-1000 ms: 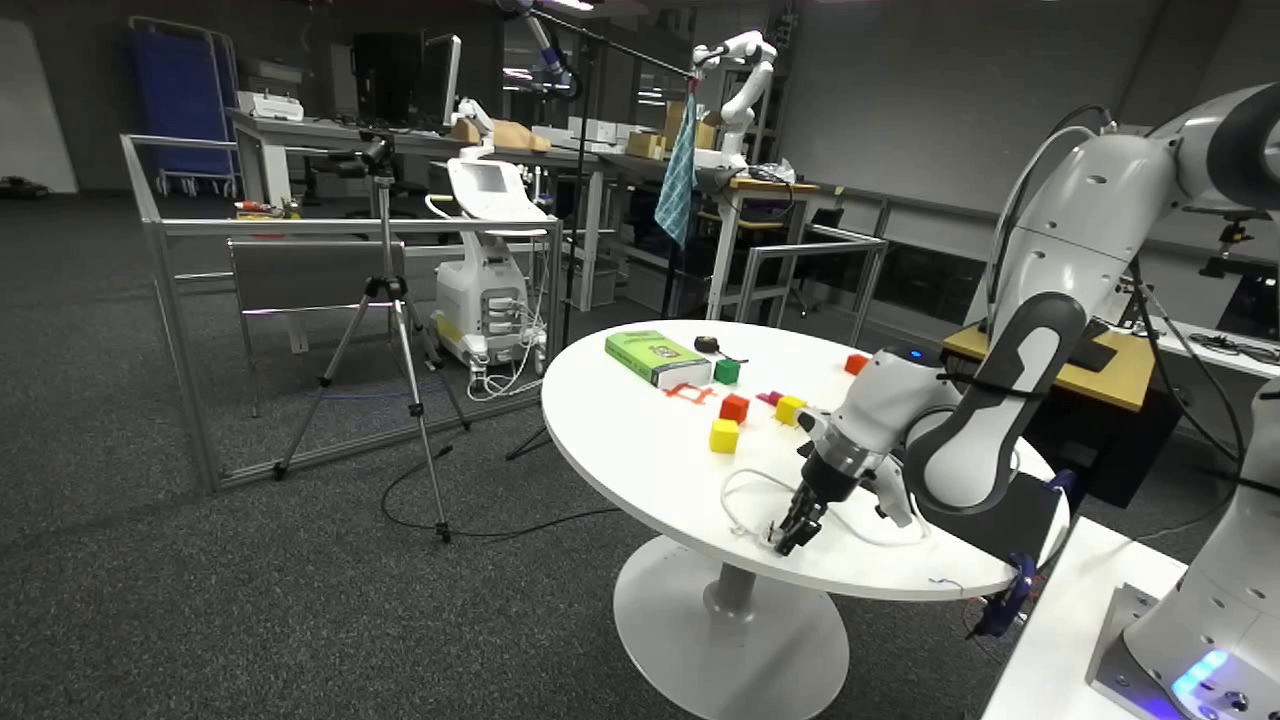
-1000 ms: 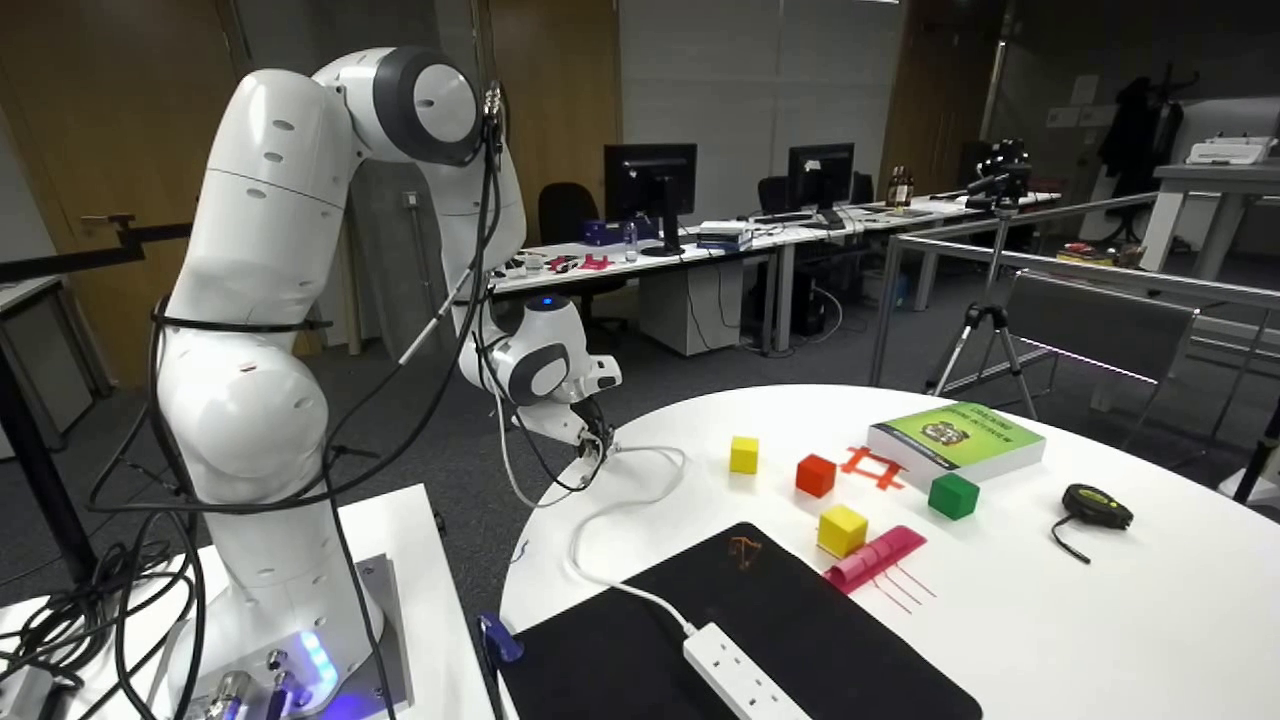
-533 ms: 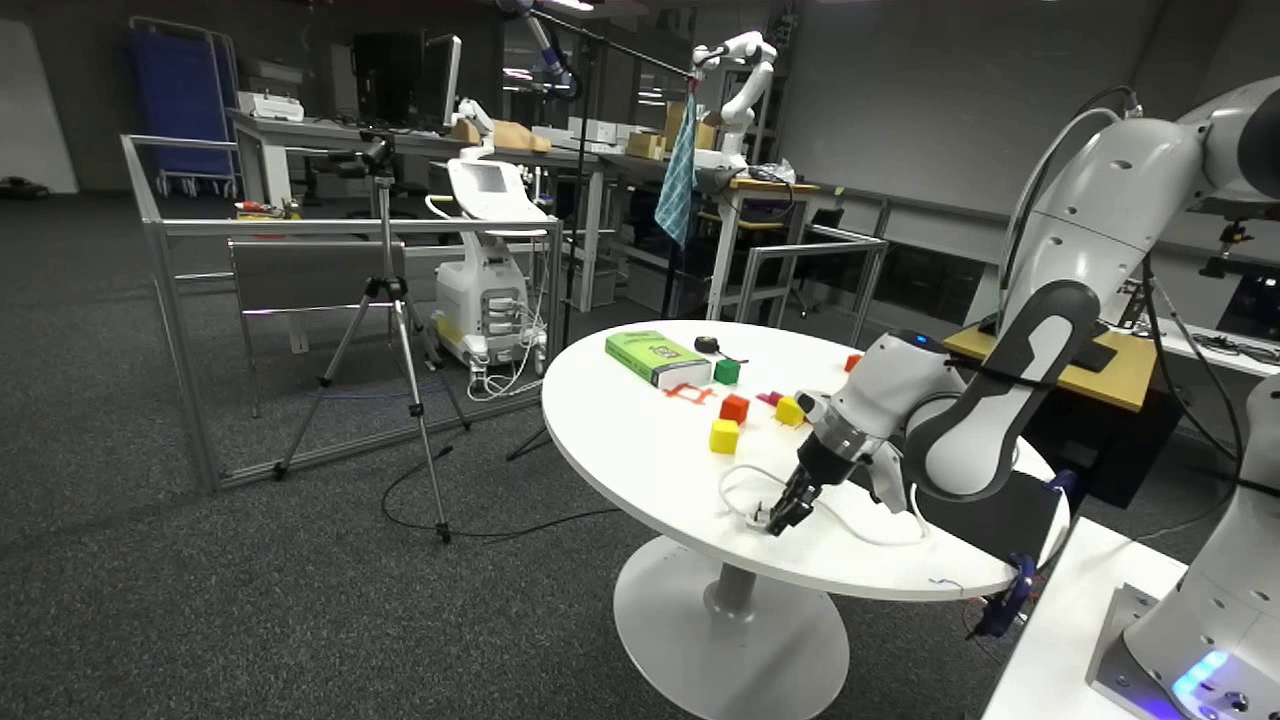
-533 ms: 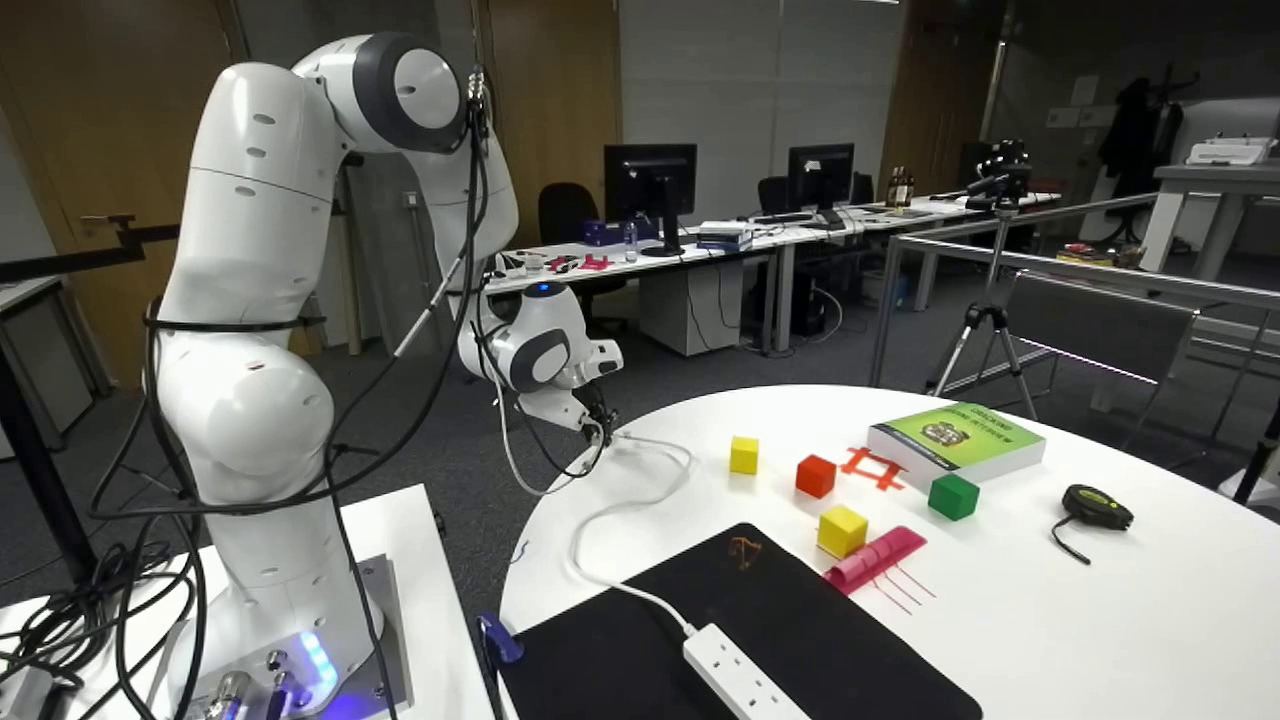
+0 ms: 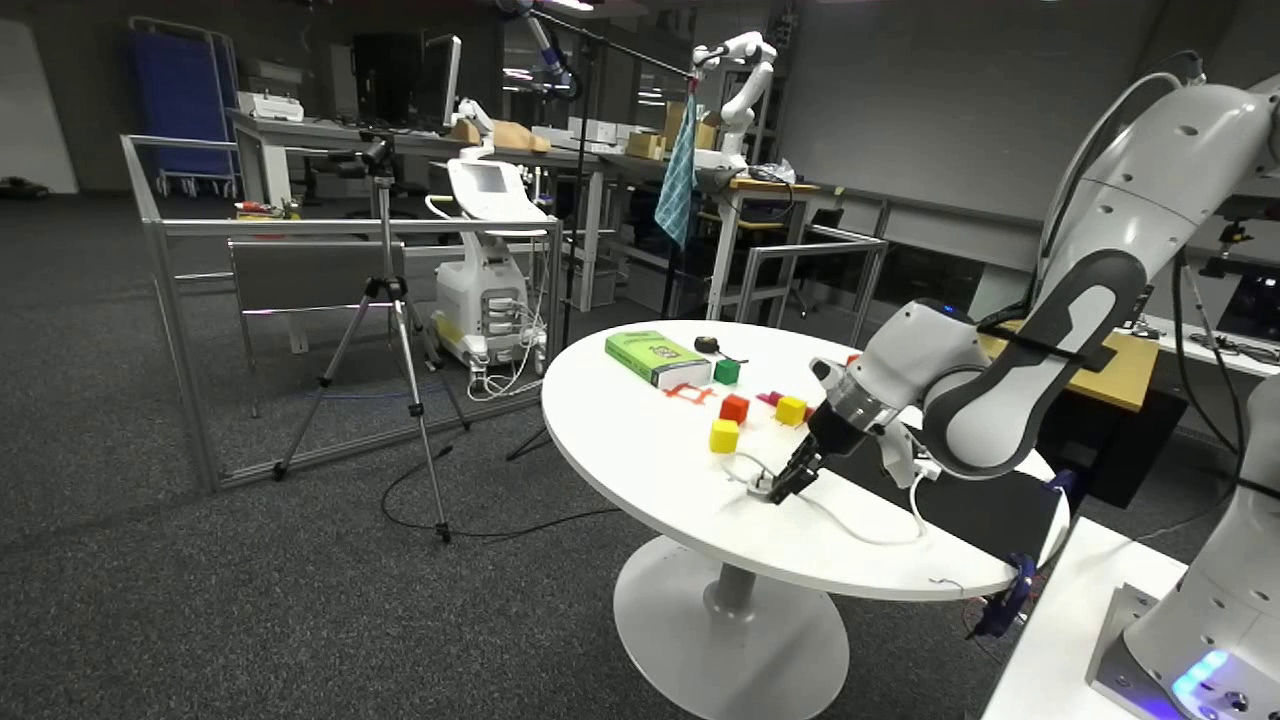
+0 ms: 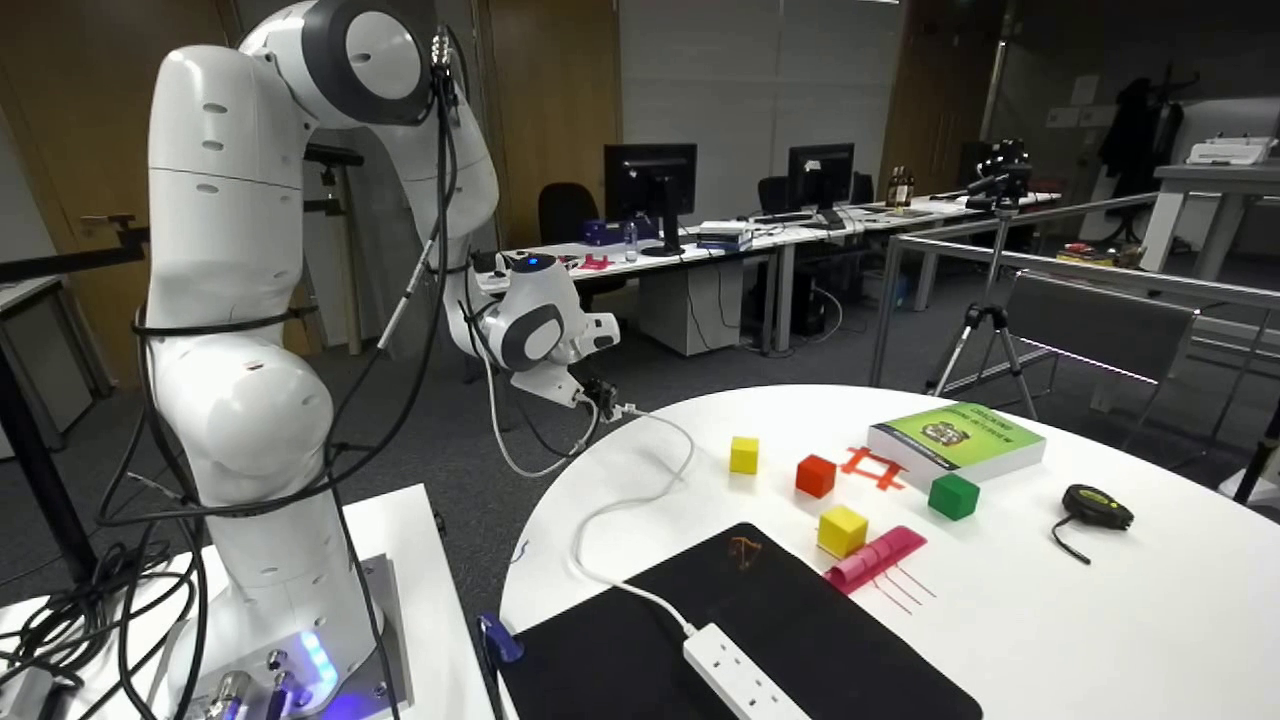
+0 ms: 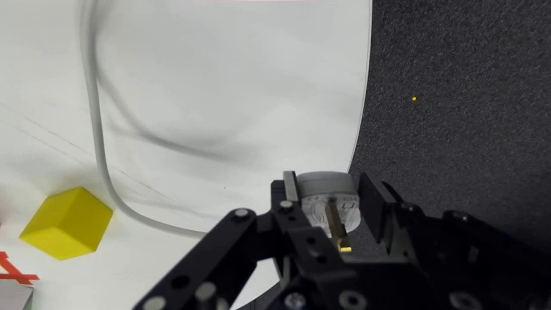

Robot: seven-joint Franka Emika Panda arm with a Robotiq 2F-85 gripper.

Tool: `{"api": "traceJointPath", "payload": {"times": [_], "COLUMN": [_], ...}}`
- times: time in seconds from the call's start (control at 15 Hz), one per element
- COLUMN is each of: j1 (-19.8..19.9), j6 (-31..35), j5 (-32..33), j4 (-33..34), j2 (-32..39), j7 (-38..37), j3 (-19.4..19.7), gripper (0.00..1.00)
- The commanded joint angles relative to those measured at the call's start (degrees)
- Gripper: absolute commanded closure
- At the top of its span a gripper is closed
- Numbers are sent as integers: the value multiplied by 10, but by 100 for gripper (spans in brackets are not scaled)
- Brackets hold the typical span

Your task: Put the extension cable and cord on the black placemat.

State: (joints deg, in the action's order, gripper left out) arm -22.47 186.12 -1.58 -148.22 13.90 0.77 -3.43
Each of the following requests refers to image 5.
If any small white background robot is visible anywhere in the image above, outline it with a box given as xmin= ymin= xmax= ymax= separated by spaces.
xmin=687 ymin=26 xmax=781 ymax=176

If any silver background monitor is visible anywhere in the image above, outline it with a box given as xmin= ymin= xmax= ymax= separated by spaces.
xmin=421 ymin=33 xmax=468 ymax=131

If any black placemat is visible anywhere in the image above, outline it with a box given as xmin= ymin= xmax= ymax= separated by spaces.
xmin=816 ymin=435 xmax=1074 ymax=576

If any white table pedestal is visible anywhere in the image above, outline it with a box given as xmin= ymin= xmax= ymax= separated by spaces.
xmin=614 ymin=531 xmax=855 ymax=720

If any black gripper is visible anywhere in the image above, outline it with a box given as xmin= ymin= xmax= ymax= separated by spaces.
xmin=750 ymin=350 xmax=898 ymax=506

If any grey metal railing frame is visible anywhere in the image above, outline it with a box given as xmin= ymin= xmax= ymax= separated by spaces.
xmin=117 ymin=131 xmax=571 ymax=494

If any green book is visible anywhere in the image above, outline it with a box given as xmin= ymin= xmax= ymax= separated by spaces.
xmin=599 ymin=329 xmax=716 ymax=390

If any blue trolley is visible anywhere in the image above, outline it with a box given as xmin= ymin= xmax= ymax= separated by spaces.
xmin=123 ymin=10 xmax=241 ymax=191

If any white robot base platform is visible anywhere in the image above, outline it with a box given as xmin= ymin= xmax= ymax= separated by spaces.
xmin=975 ymin=517 xmax=1194 ymax=720

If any grey background table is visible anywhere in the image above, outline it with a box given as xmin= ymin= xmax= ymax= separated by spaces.
xmin=700 ymin=173 xmax=898 ymax=329

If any white machine on cart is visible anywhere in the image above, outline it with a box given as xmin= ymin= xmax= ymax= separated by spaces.
xmin=421 ymin=151 xmax=561 ymax=402

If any teal cloth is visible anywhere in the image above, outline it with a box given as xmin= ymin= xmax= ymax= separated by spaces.
xmin=647 ymin=97 xmax=706 ymax=256

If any black boom stand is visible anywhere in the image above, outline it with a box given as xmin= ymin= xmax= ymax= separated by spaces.
xmin=512 ymin=0 xmax=695 ymax=350

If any long background workbench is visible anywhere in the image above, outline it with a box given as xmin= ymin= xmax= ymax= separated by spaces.
xmin=234 ymin=110 xmax=695 ymax=316

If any black camera tripod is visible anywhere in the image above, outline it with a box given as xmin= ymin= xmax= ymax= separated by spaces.
xmin=272 ymin=134 xmax=458 ymax=546

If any wooden desk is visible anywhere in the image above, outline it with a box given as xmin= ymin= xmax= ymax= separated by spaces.
xmin=975 ymin=321 xmax=1168 ymax=414

